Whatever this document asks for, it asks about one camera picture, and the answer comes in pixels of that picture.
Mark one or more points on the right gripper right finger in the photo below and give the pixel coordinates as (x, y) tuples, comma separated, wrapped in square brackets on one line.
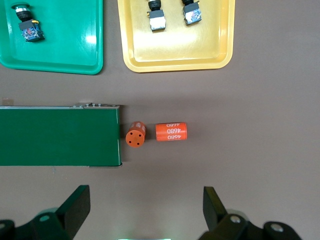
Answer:
[(217, 220)]

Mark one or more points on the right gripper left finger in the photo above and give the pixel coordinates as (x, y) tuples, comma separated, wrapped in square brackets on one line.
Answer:
[(75, 215)]

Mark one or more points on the orange cylinder white print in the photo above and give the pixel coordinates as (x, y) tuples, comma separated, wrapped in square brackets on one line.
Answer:
[(171, 131), (135, 136)]

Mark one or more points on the green push button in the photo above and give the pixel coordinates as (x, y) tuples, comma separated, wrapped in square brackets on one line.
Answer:
[(28, 26)]

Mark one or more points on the yellow push button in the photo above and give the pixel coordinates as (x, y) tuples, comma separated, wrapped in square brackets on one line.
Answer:
[(191, 13), (156, 18)]

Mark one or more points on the green conveyor belt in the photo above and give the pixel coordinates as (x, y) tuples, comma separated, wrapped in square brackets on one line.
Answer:
[(57, 136)]

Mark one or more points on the brown tape piece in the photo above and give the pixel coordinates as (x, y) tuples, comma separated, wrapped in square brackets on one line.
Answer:
[(7, 101)]

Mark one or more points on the yellow plastic tray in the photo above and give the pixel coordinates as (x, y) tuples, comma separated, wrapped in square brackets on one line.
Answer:
[(175, 50)]

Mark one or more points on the green plastic tray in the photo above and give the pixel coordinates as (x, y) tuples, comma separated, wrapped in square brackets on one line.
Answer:
[(67, 37)]

